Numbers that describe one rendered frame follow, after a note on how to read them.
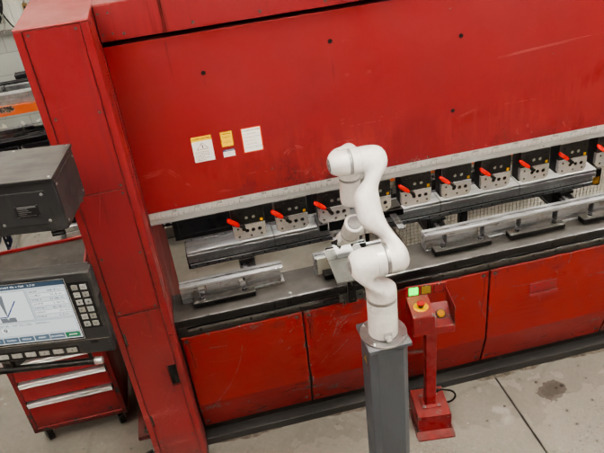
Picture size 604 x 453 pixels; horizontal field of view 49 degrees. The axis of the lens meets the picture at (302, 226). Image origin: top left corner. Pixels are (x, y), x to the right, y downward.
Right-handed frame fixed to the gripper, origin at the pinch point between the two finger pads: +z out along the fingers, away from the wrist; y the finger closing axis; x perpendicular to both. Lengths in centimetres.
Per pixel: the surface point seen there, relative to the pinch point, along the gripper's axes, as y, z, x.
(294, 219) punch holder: 22.1, -9.7, -13.6
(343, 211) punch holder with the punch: -1.6, -8.0, -13.2
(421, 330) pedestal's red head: -26, 9, 46
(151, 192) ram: 82, -30, -32
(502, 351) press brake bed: -85, 70, 62
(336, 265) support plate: 6.5, 1.0, 9.2
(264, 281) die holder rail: 40.2, 16.5, 6.1
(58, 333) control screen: 119, -59, 26
